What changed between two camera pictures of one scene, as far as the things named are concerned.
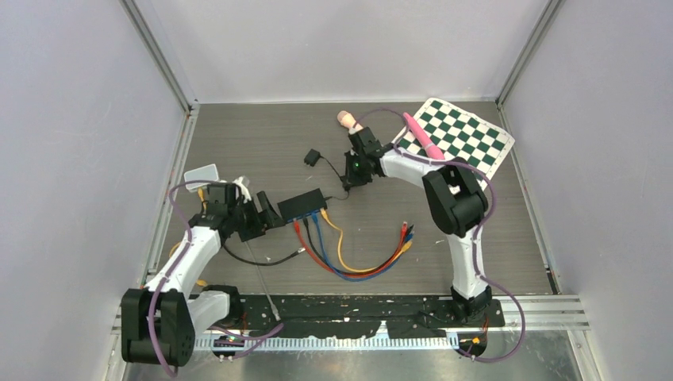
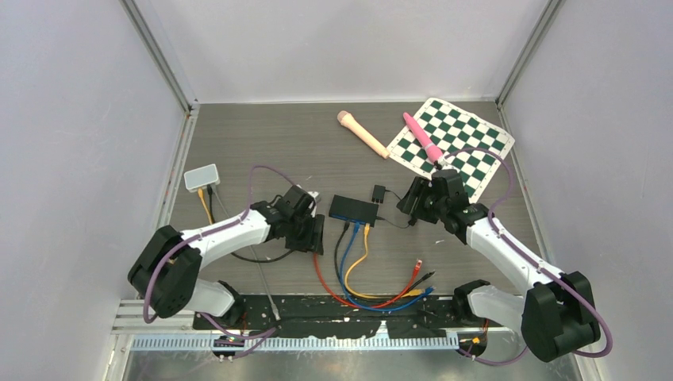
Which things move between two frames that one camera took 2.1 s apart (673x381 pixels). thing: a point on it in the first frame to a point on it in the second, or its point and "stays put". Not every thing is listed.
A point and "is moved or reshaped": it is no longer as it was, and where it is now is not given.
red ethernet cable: [369, 275] to [370, 306]
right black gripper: [351, 181] to [418, 189]
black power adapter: [312, 157] to [378, 194]
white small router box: [209, 172] stays put
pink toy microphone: [432, 150] stays put
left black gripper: [259, 226] to [312, 241]
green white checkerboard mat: [459, 133] stays put
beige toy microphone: [347, 121] stays put
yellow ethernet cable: [405, 248] to [407, 294]
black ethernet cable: [390, 261] to [357, 296]
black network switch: [301, 205] is moved or reshaped
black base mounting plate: [367, 316] stays put
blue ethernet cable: [384, 272] to [426, 291]
